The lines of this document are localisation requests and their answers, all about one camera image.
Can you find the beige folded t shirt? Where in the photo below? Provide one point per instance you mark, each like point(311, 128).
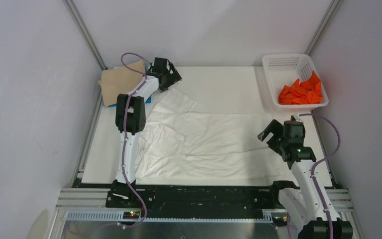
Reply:
point(115, 82)

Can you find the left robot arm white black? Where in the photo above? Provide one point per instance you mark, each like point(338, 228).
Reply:
point(130, 119)

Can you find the right circuit board with leds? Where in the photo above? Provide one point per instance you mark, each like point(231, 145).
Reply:
point(279, 222)

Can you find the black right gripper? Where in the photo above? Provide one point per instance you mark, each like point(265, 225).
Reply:
point(275, 127)

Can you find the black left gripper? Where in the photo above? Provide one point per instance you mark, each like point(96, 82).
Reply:
point(174, 78)

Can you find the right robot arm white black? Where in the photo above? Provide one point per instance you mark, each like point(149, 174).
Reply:
point(311, 214)

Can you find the aluminium frame rail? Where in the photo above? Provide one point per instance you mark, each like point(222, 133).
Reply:
point(79, 22)

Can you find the blue folded t shirt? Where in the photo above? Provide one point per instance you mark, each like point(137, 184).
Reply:
point(112, 105)

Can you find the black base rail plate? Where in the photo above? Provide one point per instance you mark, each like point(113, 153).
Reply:
point(202, 202)

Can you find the white toothed cable strip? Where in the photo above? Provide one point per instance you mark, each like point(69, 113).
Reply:
point(118, 216)

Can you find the circuit board with leds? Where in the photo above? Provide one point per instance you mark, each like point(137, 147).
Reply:
point(131, 215)
point(279, 222)

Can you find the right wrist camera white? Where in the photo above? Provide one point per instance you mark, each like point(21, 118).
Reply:
point(296, 118)

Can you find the left circuit board with leds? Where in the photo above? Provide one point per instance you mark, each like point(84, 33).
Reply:
point(131, 215)

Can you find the orange t shirt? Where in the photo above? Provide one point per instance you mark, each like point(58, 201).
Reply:
point(302, 93)

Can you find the white t shirt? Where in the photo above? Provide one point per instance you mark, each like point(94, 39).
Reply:
point(181, 145)

